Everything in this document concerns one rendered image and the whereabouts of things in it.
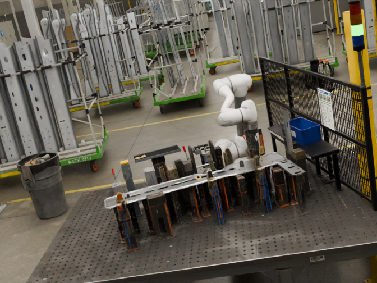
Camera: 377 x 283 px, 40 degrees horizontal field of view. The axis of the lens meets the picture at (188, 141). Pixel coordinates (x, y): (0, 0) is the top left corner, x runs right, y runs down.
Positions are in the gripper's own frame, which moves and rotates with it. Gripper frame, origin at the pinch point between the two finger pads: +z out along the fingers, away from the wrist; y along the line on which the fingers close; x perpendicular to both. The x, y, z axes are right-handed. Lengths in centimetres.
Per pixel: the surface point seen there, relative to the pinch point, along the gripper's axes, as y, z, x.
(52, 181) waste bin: -253, 61, -178
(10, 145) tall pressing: -440, 50, -244
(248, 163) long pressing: -1.7, 6.5, -7.2
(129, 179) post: -31, 5, -95
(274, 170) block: 20.4, 8.5, 4.9
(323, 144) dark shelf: 8, 4, 50
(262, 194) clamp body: 23.6, 21.8, -7.5
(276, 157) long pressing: 1.2, 6.5, 14.2
